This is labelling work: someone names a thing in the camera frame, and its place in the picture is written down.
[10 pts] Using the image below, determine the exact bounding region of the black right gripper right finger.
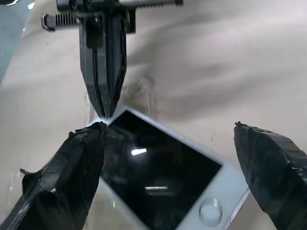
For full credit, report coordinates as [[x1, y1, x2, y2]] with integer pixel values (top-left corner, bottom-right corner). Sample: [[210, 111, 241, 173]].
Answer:
[[233, 121, 307, 230]]

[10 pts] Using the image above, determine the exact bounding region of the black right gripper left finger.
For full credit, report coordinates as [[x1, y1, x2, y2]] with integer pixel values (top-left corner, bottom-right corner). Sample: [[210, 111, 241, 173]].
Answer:
[[0, 121, 108, 230]]

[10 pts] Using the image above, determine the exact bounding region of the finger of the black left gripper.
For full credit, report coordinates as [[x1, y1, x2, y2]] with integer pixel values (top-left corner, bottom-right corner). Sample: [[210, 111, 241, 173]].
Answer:
[[79, 16, 107, 118], [105, 16, 128, 118]]

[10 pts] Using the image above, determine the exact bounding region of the clear plastic phone case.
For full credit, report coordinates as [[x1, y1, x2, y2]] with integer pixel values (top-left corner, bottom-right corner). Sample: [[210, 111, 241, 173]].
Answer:
[[83, 76, 161, 230]]

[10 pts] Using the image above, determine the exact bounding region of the white smartphone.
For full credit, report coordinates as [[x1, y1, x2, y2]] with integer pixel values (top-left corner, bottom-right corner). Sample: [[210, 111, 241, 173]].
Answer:
[[99, 108, 251, 230]]

